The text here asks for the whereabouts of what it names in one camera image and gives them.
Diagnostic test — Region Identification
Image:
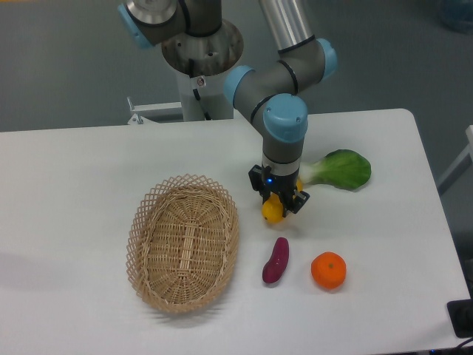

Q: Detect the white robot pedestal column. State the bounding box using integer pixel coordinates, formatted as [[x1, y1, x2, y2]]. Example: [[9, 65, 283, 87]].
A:
[[172, 64, 236, 107]]

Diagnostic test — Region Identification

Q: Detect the white frame leg right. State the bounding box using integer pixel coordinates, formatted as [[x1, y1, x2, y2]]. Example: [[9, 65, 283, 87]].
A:
[[436, 125, 472, 196]]

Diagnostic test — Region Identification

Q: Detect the black cable on pedestal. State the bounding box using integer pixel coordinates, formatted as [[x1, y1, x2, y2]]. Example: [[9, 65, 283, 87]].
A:
[[187, 58, 212, 121]]

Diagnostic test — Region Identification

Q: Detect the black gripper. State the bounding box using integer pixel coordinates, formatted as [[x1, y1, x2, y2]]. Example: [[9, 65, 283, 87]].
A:
[[248, 165, 310, 217]]

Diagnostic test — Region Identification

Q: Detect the orange mandarin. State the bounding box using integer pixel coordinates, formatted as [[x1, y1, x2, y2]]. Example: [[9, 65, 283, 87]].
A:
[[310, 251, 347, 290]]

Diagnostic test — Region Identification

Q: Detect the yellow mango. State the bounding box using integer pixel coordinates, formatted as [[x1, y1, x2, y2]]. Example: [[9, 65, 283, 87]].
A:
[[261, 192, 284, 223]]

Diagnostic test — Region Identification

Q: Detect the oval wicker basket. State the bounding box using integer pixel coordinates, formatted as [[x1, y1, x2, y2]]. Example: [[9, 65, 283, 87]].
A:
[[126, 174, 239, 314]]

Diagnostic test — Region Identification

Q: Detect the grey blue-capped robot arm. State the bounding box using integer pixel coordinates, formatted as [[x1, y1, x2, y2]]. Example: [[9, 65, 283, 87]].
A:
[[118, 1, 338, 214]]

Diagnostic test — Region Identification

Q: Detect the black device at table edge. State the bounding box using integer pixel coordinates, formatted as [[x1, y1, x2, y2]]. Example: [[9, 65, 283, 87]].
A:
[[446, 299, 472, 338]]

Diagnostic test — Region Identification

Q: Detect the green bok choy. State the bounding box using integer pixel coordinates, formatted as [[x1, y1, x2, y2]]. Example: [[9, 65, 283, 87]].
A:
[[299, 149, 372, 191]]

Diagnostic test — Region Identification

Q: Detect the purple sweet potato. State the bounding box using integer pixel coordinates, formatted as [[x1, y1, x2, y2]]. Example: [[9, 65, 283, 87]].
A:
[[262, 237, 290, 284]]

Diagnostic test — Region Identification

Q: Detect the white metal base frame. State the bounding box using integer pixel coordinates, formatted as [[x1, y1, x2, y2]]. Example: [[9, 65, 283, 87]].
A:
[[126, 95, 245, 125]]

